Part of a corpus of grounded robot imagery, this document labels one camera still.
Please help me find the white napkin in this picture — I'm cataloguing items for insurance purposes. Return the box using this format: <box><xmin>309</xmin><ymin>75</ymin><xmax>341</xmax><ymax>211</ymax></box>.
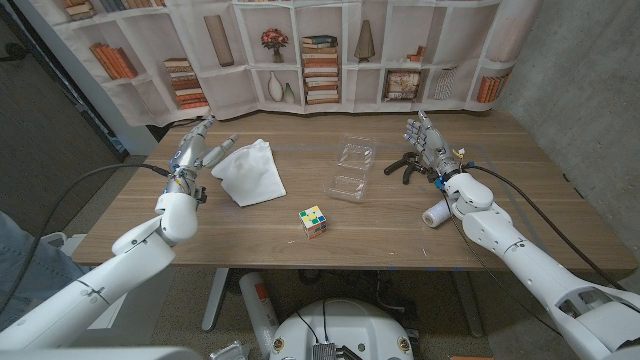
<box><xmin>210</xmin><ymin>138</ymin><xmax>288</xmax><ymax>208</ymax></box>

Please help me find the black cable bundle under table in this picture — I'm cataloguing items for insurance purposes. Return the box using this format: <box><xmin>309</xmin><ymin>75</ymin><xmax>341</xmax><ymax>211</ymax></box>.
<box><xmin>298</xmin><ymin>269</ymin><xmax>419</xmax><ymax>321</ymax></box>

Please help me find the dark grey door panel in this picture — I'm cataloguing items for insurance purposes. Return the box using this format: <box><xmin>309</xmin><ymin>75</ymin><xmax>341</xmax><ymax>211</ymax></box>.
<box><xmin>0</xmin><ymin>9</ymin><xmax>126</xmax><ymax>239</ymax></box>

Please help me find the colorful puzzle cube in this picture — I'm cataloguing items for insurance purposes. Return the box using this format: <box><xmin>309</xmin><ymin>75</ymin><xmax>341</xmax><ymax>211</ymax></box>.
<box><xmin>298</xmin><ymin>204</ymin><xmax>329</xmax><ymax>240</ymax></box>

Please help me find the white roll with orange label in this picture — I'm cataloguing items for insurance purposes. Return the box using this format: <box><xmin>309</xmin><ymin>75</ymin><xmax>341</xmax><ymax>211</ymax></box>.
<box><xmin>238</xmin><ymin>271</ymin><xmax>280</xmax><ymax>359</ymax></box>

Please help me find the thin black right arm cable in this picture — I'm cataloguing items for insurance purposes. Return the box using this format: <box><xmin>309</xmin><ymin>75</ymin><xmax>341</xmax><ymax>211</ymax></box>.
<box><xmin>439</xmin><ymin>192</ymin><xmax>566</xmax><ymax>339</ymax></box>

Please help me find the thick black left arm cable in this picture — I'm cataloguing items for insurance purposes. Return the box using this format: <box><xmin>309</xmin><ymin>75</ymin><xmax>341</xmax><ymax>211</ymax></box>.
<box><xmin>0</xmin><ymin>163</ymin><xmax>174</xmax><ymax>314</ymax></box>

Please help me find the person's blue jeans leg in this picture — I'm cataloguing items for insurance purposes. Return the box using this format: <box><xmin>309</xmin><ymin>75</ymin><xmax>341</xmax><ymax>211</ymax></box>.
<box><xmin>0</xmin><ymin>212</ymin><xmax>91</xmax><ymax>331</ymax></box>

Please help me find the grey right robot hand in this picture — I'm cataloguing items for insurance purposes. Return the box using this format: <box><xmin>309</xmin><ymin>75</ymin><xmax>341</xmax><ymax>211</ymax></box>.
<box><xmin>403</xmin><ymin>109</ymin><xmax>464</xmax><ymax>179</ymax></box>

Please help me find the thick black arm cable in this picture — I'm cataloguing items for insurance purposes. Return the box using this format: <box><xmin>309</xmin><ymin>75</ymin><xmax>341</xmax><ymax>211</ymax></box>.
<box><xmin>463</xmin><ymin>162</ymin><xmax>625</xmax><ymax>292</ymax></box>
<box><xmin>0</xmin><ymin>163</ymin><xmax>174</xmax><ymax>314</ymax></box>

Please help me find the clear plastic clamshell container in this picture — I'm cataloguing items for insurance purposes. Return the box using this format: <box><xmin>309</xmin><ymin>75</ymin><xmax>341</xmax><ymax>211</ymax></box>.
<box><xmin>323</xmin><ymin>132</ymin><xmax>377</xmax><ymax>204</ymax></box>

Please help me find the printed bookshelf backdrop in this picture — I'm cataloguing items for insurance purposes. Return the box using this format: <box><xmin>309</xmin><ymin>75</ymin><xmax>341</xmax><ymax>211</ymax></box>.
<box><xmin>29</xmin><ymin>0</ymin><xmax>544</xmax><ymax>127</ymax></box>

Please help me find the black door handle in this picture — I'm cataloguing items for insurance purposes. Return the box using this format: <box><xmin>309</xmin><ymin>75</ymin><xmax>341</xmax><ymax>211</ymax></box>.
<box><xmin>0</xmin><ymin>42</ymin><xmax>29</xmax><ymax>64</ymax></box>

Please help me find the white wrapped paper roll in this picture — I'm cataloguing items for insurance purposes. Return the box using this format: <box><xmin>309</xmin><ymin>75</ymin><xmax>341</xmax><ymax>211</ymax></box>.
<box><xmin>421</xmin><ymin>199</ymin><xmax>454</xmax><ymax>229</ymax></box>

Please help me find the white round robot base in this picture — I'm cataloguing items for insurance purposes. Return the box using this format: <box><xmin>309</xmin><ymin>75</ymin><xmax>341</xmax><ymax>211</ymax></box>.
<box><xmin>269</xmin><ymin>298</ymin><xmax>415</xmax><ymax>360</ymax></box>

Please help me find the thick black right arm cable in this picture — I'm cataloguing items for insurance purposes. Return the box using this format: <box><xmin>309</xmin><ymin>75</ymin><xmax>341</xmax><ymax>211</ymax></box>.
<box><xmin>463</xmin><ymin>162</ymin><xmax>625</xmax><ymax>292</ymax></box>

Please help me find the grey table leg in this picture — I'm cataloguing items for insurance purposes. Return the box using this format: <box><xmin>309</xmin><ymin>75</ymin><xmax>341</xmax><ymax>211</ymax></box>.
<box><xmin>201</xmin><ymin>268</ymin><xmax>230</xmax><ymax>333</ymax></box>
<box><xmin>451</xmin><ymin>269</ymin><xmax>485</xmax><ymax>339</ymax></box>

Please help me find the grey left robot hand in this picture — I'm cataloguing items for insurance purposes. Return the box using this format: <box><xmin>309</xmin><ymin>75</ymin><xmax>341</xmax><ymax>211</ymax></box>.
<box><xmin>164</xmin><ymin>116</ymin><xmax>240</xmax><ymax>201</ymax></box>

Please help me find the grey metal finned part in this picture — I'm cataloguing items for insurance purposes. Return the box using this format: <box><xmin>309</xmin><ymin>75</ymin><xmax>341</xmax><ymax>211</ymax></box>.
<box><xmin>209</xmin><ymin>341</ymin><xmax>250</xmax><ymax>360</ymax></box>

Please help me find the black hand grip tool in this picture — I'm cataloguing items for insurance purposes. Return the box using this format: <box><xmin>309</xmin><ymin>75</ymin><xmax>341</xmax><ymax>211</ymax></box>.
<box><xmin>383</xmin><ymin>151</ymin><xmax>429</xmax><ymax>186</ymax></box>

